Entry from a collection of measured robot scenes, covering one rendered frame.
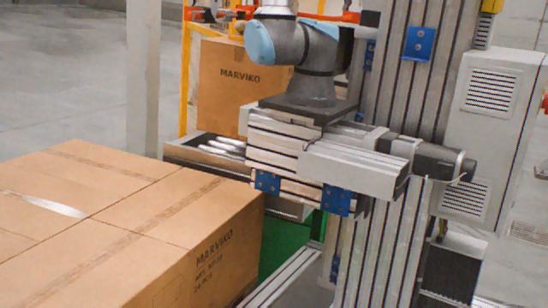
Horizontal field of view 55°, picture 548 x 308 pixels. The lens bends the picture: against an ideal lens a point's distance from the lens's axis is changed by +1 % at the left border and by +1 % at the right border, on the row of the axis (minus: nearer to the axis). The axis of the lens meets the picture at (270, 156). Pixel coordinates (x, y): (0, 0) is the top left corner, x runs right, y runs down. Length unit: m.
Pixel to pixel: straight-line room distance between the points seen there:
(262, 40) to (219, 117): 0.97
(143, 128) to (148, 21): 0.65
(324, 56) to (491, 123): 0.48
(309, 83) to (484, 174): 0.53
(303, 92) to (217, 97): 0.86
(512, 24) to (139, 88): 8.38
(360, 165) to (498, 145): 0.38
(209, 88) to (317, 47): 0.94
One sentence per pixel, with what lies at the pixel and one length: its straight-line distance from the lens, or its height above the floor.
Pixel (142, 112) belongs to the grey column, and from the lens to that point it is 3.36.
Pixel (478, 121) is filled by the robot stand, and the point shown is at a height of 1.06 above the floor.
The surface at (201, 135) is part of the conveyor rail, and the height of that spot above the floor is 0.59.
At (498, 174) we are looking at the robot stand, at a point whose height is 0.93.
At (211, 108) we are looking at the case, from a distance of 2.32.
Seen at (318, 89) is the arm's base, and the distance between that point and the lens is 1.49.
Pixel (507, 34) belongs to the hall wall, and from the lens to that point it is 10.76.
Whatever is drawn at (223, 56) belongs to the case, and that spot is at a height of 1.03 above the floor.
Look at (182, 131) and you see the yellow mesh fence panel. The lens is 3.86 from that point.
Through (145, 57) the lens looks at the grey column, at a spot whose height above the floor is 0.83.
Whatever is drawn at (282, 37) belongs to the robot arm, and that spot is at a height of 1.23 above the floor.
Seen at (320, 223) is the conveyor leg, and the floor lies 0.24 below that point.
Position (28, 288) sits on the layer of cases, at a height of 0.54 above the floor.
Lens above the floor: 1.38
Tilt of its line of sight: 19 degrees down
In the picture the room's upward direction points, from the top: 6 degrees clockwise
